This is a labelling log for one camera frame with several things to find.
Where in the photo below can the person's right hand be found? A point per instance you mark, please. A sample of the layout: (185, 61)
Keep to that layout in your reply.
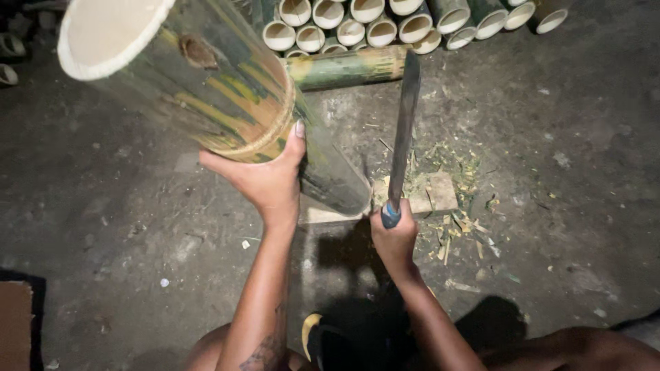
(394, 239)

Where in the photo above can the person's right fingers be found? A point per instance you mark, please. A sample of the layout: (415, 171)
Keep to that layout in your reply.
(407, 216)

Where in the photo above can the person's left hand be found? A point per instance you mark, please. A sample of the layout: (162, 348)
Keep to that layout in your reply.
(268, 180)

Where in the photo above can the person's right leg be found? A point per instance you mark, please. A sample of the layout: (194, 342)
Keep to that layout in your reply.
(577, 350)

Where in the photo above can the short green bamboo segment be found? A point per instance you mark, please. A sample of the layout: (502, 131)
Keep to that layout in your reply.
(345, 67)

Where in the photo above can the large green bamboo pole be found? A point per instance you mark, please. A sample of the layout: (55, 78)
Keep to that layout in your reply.
(206, 87)

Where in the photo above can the brown cardboard sheet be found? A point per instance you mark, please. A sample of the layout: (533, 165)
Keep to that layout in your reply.
(15, 327)

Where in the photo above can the pile of bamboo shavings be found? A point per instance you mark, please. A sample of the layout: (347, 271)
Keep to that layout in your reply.
(453, 206)

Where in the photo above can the stack of cut bamboo tubes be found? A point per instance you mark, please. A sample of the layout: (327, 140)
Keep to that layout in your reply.
(407, 23)

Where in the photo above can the black and yellow sandal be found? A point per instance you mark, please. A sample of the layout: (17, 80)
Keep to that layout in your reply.
(330, 342)

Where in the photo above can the wooden chopping board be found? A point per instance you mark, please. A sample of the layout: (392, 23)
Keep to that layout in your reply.
(412, 198)

